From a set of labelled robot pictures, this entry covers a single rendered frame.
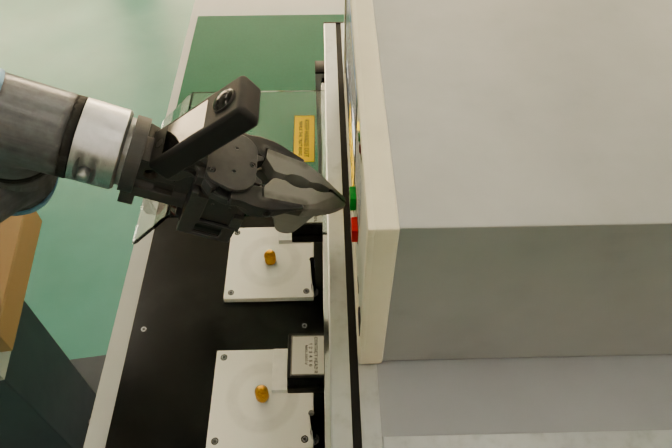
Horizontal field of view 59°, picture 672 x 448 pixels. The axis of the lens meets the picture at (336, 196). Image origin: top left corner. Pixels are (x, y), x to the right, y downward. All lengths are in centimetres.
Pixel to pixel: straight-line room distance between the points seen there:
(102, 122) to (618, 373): 51
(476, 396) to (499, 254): 17
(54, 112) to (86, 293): 157
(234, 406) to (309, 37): 98
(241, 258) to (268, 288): 8
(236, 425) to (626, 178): 64
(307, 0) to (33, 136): 128
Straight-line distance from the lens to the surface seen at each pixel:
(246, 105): 49
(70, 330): 202
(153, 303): 105
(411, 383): 57
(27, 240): 119
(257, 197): 54
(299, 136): 83
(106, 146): 53
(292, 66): 148
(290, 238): 94
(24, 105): 54
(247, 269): 103
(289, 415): 91
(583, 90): 54
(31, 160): 55
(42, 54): 313
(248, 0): 175
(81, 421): 169
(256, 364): 95
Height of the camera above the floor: 163
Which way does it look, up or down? 49 degrees down
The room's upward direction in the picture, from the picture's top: straight up
